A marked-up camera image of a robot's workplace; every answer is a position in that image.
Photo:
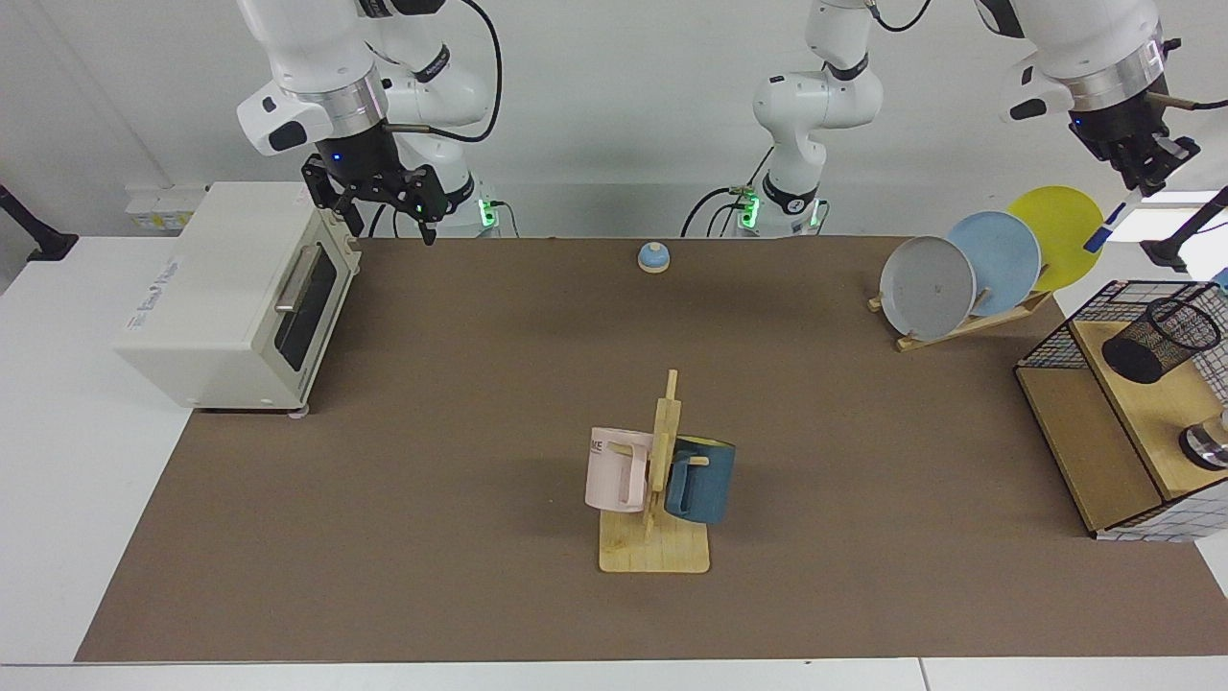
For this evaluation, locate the blue and white marker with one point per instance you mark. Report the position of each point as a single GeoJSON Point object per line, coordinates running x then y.
{"type": "Point", "coordinates": [1113, 221]}

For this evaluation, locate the black mesh pen holder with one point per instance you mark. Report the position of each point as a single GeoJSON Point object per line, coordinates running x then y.
{"type": "Point", "coordinates": [1142, 350]}

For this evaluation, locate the black stand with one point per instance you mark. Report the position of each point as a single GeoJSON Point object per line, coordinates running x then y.
{"type": "Point", "coordinates": [38, 238]}
{"type": "Point", "coordinates": [1175, 248]}

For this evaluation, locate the yellow plate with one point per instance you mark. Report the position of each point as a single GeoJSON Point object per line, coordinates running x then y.
{"type": "Point", "coordinates": [1060, 226]}

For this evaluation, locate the light blue plate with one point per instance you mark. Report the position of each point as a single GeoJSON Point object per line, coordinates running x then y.
{"type": "Point", "coordinates": [1003, 254]}

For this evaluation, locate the pale toaster oven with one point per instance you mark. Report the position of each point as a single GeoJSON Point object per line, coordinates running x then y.
{"type": "Point", "coordinates": [211, 297]}

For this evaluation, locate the brown table cloth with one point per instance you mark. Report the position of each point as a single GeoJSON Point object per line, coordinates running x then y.
{"type": "Point", "coordinates": [480, 432]}

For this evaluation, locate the wooden plate rack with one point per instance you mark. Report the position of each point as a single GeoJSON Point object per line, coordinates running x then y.
{"type": "Point", "coordinates": [979, 323]}

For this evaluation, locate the small blue round bell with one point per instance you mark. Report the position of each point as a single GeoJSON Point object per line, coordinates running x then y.
{"type": "Point", "coordinates": [653, 257]}

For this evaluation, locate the grey plate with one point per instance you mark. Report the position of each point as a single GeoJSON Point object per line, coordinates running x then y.
{"type": "Point", "coordinates": [926, 288]}

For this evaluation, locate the metal rimmed glass lid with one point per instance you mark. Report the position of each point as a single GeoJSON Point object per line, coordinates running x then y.
{"type": "Point", "coordinates": [1207, 443]}

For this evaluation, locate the pink mug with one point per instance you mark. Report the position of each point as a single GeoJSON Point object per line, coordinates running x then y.
{"type": "Point", "coordinates": [606, 470]}

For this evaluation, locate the dark teal mug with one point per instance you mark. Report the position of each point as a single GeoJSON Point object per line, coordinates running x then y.
{"type": "Point", "coordinates": [705, 480]}

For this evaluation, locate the wooden cup stand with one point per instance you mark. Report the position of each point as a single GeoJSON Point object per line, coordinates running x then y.
{"type": "Point", "coordinates": [657, 552]}

